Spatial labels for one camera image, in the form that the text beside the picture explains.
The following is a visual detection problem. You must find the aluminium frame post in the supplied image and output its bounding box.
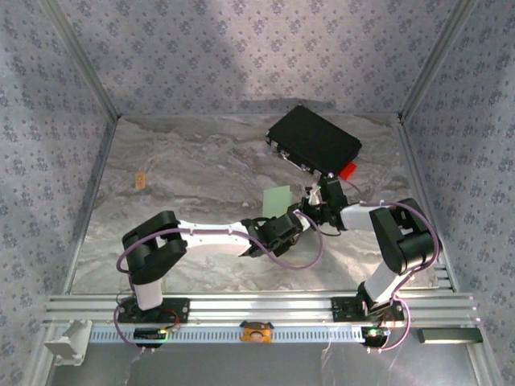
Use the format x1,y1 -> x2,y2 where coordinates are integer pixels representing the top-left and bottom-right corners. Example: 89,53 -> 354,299
39,0 -> 122,120
400,0 -> 480,120

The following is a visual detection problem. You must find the small black controller board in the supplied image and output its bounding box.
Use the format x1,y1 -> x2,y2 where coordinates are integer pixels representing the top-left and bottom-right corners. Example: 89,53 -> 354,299
360,326 -> 390,347
134,327 -> 167,348

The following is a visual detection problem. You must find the white slotted cable duct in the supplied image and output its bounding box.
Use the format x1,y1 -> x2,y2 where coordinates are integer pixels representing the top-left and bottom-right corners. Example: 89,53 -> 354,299
88,324 -> 369,345

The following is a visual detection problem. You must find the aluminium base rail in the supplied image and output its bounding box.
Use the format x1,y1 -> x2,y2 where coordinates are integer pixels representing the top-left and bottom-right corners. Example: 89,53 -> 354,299
42,293 -> 482,325

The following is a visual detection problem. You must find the black hard case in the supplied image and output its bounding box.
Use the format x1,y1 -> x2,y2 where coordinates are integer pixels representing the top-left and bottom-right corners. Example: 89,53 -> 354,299
265,105 -> 362,185

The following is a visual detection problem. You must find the white plastic bracket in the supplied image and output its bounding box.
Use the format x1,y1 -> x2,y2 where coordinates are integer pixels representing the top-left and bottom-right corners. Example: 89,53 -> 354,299
43,320 -> 93,366

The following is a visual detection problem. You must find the light green paper sheet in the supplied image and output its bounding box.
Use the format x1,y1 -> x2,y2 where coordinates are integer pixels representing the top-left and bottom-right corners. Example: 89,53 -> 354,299
262,185 -> 293,218

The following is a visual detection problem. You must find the orange cartoon figure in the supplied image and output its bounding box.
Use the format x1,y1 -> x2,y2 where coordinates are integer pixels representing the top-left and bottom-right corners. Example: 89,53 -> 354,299
240,320 -> 274,344

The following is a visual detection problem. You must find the aluminium table side rail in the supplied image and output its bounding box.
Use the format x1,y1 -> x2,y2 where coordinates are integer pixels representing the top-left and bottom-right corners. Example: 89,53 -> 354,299
62,114 -> 122,297
398,114 -> 459,293

